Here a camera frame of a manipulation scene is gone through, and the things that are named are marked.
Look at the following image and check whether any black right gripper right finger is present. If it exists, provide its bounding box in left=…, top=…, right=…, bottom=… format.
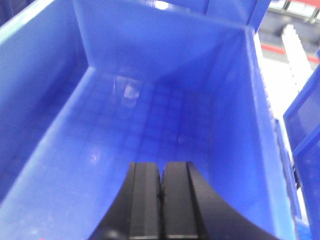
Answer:
left=162, top=161, right=276, bottom=240

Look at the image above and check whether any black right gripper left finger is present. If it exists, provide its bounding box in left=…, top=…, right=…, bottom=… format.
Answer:
left=91, top=162, right=161, bottom=240

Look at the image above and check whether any adjacent blue bin right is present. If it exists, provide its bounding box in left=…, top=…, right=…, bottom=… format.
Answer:
left=283, top=67, right=320, bottom=240

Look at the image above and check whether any blue target bin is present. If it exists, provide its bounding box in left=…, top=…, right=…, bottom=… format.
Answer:
left=0, top=0, right=298, bottom=240

